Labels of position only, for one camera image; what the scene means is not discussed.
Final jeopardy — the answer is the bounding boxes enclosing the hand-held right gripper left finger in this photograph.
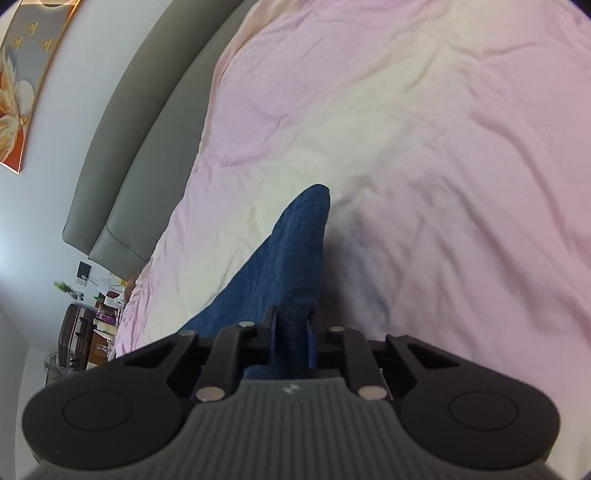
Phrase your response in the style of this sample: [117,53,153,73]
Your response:
[124,305,278,400]

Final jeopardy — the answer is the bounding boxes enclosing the framed wall picture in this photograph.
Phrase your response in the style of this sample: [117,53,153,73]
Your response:
[0,0,85,176]

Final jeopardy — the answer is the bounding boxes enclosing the wooden nightstand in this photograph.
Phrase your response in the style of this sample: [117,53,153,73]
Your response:
[90,318,122,366]

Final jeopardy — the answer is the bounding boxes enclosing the blue denim pants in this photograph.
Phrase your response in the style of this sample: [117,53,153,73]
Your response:
[178,184,333,383]

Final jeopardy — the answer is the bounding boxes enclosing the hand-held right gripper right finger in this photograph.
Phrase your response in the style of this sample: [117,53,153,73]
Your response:
[307,313,460,400]

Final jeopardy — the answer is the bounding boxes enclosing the pink and cream blanket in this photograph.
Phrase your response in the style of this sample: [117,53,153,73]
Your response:
[113,0,591,407]

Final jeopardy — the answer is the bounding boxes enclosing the grey upholstered headboard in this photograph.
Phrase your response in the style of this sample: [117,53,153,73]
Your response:
[62,0,260,278]

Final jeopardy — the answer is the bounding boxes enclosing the brown suitcase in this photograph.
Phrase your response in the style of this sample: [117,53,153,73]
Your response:
[57,302,99,371]

